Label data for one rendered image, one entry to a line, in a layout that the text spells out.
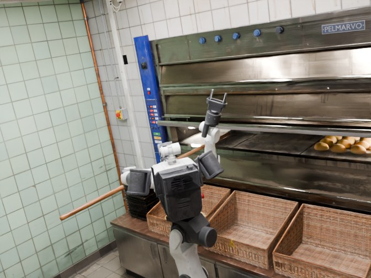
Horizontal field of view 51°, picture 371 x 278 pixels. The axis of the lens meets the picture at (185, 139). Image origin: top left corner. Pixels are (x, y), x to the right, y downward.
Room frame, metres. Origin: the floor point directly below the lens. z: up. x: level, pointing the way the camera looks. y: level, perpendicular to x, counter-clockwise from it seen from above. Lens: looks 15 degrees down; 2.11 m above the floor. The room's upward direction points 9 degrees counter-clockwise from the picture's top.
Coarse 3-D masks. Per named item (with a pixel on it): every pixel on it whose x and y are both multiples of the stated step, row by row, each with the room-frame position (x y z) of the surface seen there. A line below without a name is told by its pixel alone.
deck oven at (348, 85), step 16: (304, 16) 2.48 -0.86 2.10; (160, 80) 3.35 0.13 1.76; (352, 80) 2.22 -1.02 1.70; (368, 80) 2.16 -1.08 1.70; (160, 96) 3.37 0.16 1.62; (176, 128) 3.39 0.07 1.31; (352, 128) 2.32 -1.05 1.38; (368, 128) 2.25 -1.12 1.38; (256, 160) 2.73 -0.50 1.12; (272, 160) 2.63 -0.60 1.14; (256, 192) 2.75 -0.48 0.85; (272, 192) 2.65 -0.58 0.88; (288, 192) 2.55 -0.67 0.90; (352, 208) 2.25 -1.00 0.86; (368, 208) 2.18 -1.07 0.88; (352, 240) 2.25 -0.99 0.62
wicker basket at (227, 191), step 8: (208, 192) 3.04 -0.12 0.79; (216, 192) 2.97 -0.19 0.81; (224, 192) 2.92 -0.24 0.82; (208, 200) 3.02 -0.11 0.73; (224, 200) 2.82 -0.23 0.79; (152, 208) 2.98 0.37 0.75; (208, 208) 3.00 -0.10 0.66; (216, 208) 2.75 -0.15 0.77; (152, 216) 2.88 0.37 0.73; (160, 216) 3.03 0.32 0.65; (208, 216) 2.67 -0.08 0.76; (224, 216) 2.80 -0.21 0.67; (152, 224) 2.90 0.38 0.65; (160, 224) 2.83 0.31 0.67; (168, 224) 2.76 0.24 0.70; (160, 232) 2.84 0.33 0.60; (168, 232) 2.77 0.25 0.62
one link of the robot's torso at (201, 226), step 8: (200, 216) 2.06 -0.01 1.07; (184, 224) 2.01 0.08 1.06; (192, 224) 1.99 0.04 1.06; (200, 224) 2.01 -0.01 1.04; (208, 224) 2.04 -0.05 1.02; (192, 232) 1.98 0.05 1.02; (200, 232) 1.97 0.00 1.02; (208, 232) 1.96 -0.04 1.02; (192, 240) 2.00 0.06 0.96; (200, 240) 1.95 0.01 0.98; (208, 240) 1.95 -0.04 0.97
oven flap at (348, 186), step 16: (192, 160) 3.20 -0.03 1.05; (224, 160) 2.97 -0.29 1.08; (240, 160) 2.87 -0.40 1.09; (224, 176) 2.93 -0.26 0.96; (240, 176) 2.83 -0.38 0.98; (256, 176) 2.73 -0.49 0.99; (272, 176) 2.64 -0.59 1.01; (288, 176) 2.56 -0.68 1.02; (304, 176) 2.48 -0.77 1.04; (320, 176) 2.40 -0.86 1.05; (336, 176) 2.33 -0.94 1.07; (352, 176) 2.26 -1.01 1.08; (368, 176) 2.20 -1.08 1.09; (304, 192) 2.42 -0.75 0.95; (320, 192) 2.37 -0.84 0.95; (336, 192) 2.30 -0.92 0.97; (352, 192) 2.23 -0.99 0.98; (368, 192) 2.17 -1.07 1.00
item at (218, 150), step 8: (184, 144) 3.27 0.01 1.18; (192, 144) 3.23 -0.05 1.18; (216, 152) 2.99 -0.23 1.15; (224, 152) 2.93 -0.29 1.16; (232, 152) 2.87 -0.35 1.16; (240, 152) 2.82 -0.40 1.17; (248, 152) 2.77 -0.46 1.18; (256, 152) 2.73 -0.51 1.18; (264, 152) 2.70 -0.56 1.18; (272, 152) 2.67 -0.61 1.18; (280, 160) 2.58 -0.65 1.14; (288, 160) 2.54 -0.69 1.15; (296, 160) 2.50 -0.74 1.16; (304, 160) 2.46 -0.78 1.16; (312, 160) 2.42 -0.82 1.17; (320, 160) 2.38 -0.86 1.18; (328, 160) 2.34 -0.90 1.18; (336, 160) 2.32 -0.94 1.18; (344, 160) 2.30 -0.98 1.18; (352, 160) 2.28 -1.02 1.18; (352, 168) 2.24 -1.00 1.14; (360, 168) 2.20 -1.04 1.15; (368, 168) 2.17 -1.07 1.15
